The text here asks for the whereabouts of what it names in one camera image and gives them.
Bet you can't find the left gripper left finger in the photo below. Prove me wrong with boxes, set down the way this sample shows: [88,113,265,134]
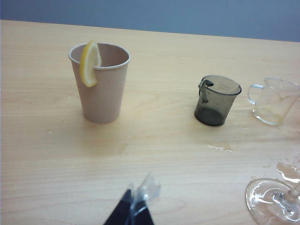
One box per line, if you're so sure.
[103,183,134,225]

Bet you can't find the yellow lemon slice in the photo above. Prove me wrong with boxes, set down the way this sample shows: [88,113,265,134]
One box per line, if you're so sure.
[79,41,102,88]

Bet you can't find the beige paper cup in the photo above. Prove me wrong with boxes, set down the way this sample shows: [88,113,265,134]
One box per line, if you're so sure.
[68,42,131,124]

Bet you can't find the clear glass-handled measuring cup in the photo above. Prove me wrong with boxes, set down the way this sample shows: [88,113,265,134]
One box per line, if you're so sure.
[247,76,300,127]

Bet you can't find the smoky grey measuring cup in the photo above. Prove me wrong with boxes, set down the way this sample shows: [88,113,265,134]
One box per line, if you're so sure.
[194,75,242,127]

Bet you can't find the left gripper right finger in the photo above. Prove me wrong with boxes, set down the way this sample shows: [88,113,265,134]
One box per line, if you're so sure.
[131,172,161,225]

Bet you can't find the wine glass with orange drink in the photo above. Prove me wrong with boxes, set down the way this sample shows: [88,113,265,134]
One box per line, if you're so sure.
[245,178,300,225]

